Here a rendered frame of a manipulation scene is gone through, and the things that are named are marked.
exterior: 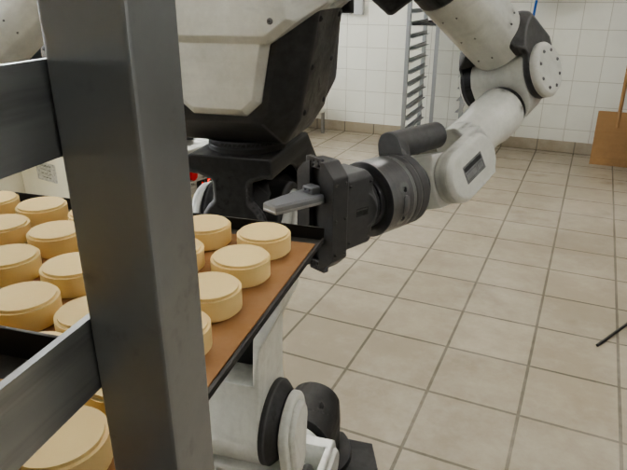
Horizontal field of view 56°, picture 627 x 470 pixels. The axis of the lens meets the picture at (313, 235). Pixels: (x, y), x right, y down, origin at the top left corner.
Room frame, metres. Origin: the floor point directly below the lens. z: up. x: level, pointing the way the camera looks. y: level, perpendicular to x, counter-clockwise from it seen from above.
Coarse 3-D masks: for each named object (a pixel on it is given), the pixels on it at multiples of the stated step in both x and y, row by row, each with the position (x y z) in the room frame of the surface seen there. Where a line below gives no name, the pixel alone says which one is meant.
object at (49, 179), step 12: (192, 144) 1.75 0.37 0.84; (36, 168) 1.93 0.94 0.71; (48, 168) 1.89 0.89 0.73; (60, 168) 1.85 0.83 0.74; (24, 180) 1.98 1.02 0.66; (36, 180) 1.93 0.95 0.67; (48, 180) 1.90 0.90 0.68; (60, 180) 1.86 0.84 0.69; (36, 192) 1.94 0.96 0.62; (48, 192) 1.90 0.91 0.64; (60, 192) 1.87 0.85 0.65
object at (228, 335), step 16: (208, 256) 0.49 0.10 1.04; (288, 256) 0.49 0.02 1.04; (304, 256) 0.49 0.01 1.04; (272, 272) 0.45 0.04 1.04; (288, 272) 0.45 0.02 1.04; (0, 288) 0.42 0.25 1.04; (256, 288) 0.42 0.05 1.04; (272, 288) 0.42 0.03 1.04; (256, 304) 0.40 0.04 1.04; (240, 320) 0.37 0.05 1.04; (256, 320) 0.37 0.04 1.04; (224, 336) 0.35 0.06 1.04; (240, 336) 0.35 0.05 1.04; (208, 352) 0.33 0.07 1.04; (224, 352) 0.33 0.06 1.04; (208, 368) 0.31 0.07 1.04; (208, 384) 0.30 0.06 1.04; (112, 464) 0.23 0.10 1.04
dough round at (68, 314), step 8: (64, 304) 0.36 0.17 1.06; (72, 304) 0.36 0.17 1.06; (80, 304) 0.36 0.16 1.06; (56, 312) 0.35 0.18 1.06; (64, 312) 0.35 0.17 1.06; (72, 312) 0.35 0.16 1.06; (80, 312) 0.35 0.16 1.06; (88, 312) 0.35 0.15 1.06; (56, 320) 0.34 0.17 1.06; (64, 320) 0.34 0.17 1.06; (72, 320) 0.34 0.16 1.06; (56, 328) 0.34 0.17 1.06; (64, 328) 0.33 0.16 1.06
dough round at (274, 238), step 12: (240, 228) 0.51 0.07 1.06; (252, 228) 0.51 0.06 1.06; (264, 228) 0.51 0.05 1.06; (276, 228) 0.51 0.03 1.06; (240, 240) 0.49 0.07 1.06; (252, 240) 0.48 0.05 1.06; (264, 240) 0.48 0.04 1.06; (276, 240) 0.48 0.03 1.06; (288, 240) 0.49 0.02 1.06; (276, 252) 0.48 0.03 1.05; (288, 252) 0.49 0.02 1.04
